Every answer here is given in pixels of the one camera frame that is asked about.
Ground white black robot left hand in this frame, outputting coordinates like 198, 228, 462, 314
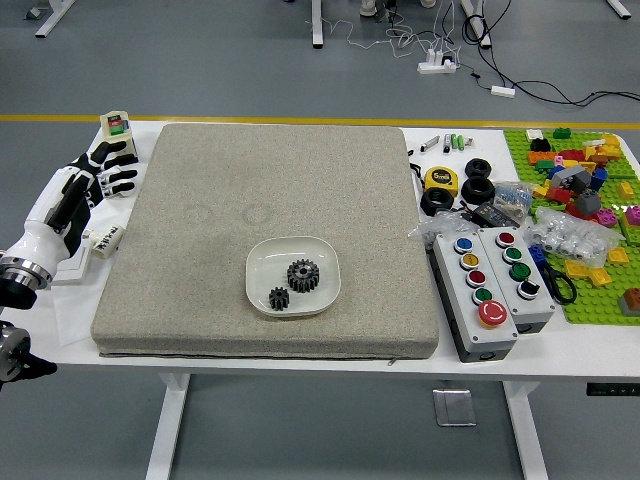
8, 139, 140, 275

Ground small black gear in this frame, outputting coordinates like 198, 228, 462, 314
267, 286, 292, 312

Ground big black gear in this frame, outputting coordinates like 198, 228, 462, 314
286, 258, 321, 295

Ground big black nut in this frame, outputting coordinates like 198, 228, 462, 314
419, 187, 455, 217
464, 157, 492, 179
459, 176, 496, 203

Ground grey five-button control box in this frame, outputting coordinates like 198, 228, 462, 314
430, 231, 520, 364

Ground grey four-button control box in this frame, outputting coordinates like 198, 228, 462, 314
477, 225, 557, 334

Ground white flat board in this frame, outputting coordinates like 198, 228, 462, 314
49, 234, 94, 287

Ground clear plastic sheet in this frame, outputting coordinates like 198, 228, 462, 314
49, 285, 97, 347

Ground white background desk leg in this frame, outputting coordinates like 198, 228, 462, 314
604, 0, 634, 21
34, 0, 76, 39
309, 0, 329, 50
459, 0, 494, 50

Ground white square dish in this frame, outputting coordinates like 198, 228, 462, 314
244, 235, 342, 317

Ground white table leg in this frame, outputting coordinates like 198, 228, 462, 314
502, 379, 549, 480
144, 372, 191, 480

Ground grey-brown cushion mat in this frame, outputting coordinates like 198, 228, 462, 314
89, 122, 441, 360

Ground clear plastic bag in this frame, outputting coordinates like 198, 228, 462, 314
407, 209, 484, 249

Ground yellow tape measure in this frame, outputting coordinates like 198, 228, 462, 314
423, 164, 460, 197

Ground white power strip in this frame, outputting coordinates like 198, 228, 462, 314
417, 49, 460, 75

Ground metal floor plate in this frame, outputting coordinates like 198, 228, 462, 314
432, 388, 477, 427

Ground black power adapter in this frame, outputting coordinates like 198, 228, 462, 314
472, 200, 526, 226

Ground bag of blue parts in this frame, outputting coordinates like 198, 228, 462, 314
492, 180, 534, 211

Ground black scissors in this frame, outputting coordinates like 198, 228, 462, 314
542, 262, 579, 305

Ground bag of white parts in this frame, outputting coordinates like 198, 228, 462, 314
522, 207, 626, 269

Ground grey sloped toy brick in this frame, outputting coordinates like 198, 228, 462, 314
574, 188, 602, 216

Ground green brick baseplate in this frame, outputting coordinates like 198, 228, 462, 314
502, 127, 640, 326

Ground grey orange toy brick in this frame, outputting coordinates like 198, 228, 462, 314
617, 287, 640, 316

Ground black table control panel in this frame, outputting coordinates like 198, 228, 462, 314
585, 382, 640, 397

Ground beige switch box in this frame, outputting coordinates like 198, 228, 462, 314
99, 108, 139, 162

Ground white floor cable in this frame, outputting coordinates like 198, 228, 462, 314
318, 2, 464, 62

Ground black floor cable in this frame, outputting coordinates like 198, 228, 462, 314
460, 13, 640, 107

